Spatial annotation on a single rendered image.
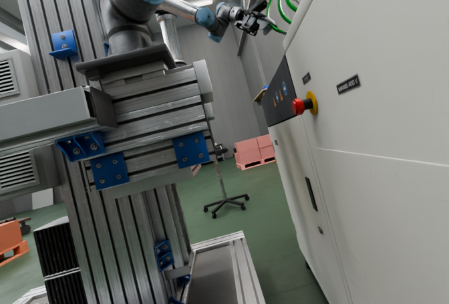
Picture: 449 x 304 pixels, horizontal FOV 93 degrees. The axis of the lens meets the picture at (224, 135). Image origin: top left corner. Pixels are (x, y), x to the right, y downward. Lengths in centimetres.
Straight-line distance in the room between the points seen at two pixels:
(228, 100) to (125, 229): 998
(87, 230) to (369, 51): 89
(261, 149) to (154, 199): 469
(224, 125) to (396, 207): 1018
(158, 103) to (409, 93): 50
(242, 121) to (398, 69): 1030
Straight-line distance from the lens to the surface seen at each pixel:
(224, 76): 1092
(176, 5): 124
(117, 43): 67
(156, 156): 63
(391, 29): 27
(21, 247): 417
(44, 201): 1284
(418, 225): 33
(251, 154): 533
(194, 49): 1145
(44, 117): 56
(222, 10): 126
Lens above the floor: 77
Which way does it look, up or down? 2 degrees up
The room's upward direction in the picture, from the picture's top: 14 degrees counter-clockwise
